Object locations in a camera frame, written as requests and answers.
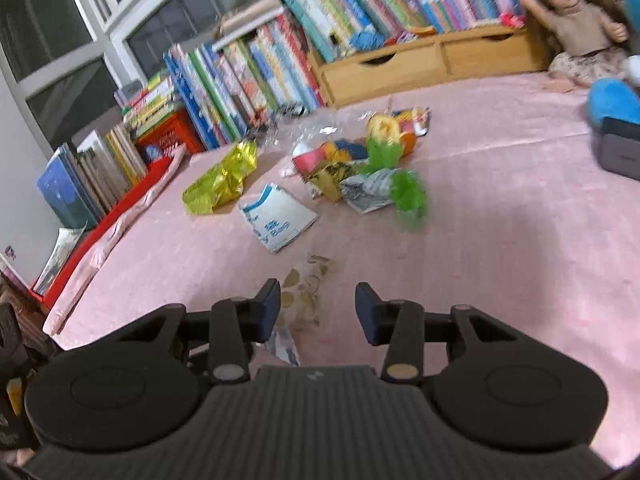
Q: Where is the row of pale books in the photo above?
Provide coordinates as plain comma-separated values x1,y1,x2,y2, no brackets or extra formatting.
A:
36,121,150,231

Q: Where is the pink yellow wrapper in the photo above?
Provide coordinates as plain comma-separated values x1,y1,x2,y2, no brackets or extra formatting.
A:
390,106,432,137

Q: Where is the pink bed sheet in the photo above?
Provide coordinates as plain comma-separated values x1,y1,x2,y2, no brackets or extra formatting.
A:
42,71,640,468

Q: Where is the yellow green foil wrapper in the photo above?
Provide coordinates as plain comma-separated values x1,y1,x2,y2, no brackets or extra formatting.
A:
182,140,259,216

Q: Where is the stack of flat books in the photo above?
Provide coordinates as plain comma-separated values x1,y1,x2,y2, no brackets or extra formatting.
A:
114,71,183,137

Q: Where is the green fringed wrapper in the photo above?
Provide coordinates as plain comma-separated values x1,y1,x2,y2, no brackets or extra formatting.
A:
392,170,430,234
366,139,403,170

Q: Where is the red blue colourful wrapper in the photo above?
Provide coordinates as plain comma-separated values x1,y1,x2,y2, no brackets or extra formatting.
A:
292,139,369,181

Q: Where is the pink folded blanket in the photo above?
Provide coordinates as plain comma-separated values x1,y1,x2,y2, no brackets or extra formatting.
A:
42,144,192,337

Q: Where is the yellow round wrapper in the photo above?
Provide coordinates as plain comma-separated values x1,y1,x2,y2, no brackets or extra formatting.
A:
367,114,403,146

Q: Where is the white blue packet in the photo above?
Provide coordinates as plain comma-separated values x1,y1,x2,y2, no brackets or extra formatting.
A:
238,183,320,254

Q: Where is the white crumpled wrapper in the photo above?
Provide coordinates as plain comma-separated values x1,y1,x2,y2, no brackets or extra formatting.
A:
340,169,401,214

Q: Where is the glossy magazine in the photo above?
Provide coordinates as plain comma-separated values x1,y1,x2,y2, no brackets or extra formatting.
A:
33,226,87,297

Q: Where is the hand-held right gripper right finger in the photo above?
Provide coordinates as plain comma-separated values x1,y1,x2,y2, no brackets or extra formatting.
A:
355,282,526,386

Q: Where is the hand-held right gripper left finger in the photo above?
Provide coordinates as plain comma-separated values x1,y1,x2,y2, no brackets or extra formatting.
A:
117,278,281,386

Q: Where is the beige paper roll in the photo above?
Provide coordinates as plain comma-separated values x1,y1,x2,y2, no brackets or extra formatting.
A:
217,4,288,43

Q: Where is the red plastic crate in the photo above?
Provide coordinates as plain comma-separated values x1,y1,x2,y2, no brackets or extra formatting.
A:
134,109,207,162

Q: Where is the brown patterned clear packet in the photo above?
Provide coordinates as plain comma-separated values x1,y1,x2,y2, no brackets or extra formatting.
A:
265,254,332,367

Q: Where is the wooden drawer organizer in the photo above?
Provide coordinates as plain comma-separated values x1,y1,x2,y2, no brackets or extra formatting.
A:
306,24,547,109

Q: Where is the grey box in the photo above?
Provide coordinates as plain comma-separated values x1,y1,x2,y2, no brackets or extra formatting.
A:
591,116,640,182

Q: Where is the yellow black wrapper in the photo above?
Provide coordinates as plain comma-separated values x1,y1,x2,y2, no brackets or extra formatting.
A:
306,162,360,202

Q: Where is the row of tall picture books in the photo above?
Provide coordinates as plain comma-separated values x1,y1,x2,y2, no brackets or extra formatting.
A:
163,10,327,152

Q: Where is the orange curved toy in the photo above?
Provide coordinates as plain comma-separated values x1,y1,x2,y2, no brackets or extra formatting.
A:
395,30,436,45

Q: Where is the clear plastic bag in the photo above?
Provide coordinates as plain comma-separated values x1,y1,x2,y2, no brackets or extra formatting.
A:
257,107,373,157

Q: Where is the black toy bicycle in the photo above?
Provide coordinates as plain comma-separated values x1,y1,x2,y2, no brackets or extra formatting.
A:
247,102,312,133

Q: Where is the blue yarn ball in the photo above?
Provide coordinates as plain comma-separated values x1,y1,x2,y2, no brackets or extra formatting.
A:
349,29,387,55

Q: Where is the long-haired doll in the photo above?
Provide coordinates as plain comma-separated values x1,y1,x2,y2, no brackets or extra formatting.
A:
510,0,632,95

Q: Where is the blue plush toy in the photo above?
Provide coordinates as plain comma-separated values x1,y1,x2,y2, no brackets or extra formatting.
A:
586,54,640,133

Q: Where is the red tray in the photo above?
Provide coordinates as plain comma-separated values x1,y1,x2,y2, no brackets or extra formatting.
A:
29,154,175,310

